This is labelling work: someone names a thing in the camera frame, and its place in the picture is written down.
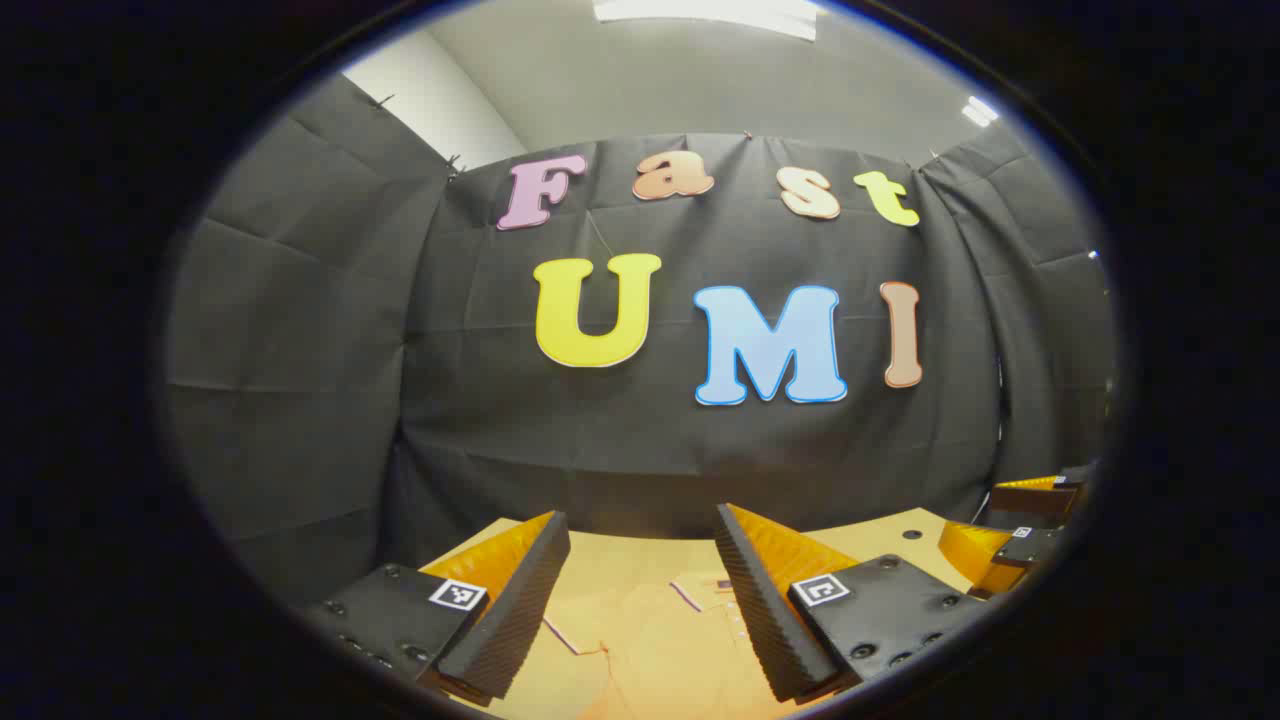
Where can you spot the black backdrop cloth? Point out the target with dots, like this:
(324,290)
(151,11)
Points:
(620,450)

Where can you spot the orange T-shirt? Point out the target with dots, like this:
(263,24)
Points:
(660,660)

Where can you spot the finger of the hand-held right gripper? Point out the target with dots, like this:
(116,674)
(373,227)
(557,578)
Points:
(1030,548)
(1030,500)

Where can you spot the small ceiling light panel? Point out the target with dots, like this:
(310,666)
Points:
(980,110)

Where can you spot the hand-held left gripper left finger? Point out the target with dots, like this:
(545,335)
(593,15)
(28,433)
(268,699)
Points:
(510,610)

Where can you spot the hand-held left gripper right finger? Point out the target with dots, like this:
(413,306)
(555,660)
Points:
(765,620)

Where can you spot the long ceiling light panel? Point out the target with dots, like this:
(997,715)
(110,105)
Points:
(700,12)

